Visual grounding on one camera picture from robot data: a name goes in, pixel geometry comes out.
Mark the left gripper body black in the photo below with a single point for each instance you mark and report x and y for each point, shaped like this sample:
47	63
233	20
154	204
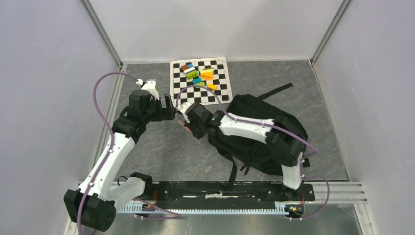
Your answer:
155	112

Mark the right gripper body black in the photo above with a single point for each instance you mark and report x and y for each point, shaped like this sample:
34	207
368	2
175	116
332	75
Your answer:
197	129

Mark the black student backpack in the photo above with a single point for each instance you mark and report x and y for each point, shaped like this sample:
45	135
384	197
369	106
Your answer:
263	137

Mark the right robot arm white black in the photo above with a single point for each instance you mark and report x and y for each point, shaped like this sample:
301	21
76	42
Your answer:
274	144

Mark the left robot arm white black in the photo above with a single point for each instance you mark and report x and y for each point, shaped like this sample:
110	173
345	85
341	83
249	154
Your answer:
95	203

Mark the small yellow toy block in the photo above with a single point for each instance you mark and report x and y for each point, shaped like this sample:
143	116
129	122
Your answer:
212	87

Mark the black white chessboard mat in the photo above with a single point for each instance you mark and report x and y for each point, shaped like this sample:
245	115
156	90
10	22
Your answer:
204	81

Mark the teal toy block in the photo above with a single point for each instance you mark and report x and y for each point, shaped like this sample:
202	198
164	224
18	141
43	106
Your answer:
196	80

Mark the green toy block stack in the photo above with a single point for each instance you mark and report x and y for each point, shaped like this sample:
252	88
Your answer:
192	74

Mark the brown blue white block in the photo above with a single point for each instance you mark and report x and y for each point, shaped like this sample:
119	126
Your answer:
188	68

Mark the yellow orange block stack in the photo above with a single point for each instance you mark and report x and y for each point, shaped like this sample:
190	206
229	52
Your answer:
207	74

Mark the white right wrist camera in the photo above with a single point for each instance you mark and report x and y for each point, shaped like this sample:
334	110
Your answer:
183	108

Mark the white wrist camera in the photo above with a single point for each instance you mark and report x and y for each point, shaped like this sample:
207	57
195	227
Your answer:
183	108
150	86

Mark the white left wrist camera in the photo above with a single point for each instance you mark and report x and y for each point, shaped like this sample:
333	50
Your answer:
150	86

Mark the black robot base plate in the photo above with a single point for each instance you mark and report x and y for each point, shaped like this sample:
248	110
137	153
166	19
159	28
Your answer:
204	195

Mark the slotted cable duct rail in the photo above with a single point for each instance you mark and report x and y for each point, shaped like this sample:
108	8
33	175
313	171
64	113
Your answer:
139	208

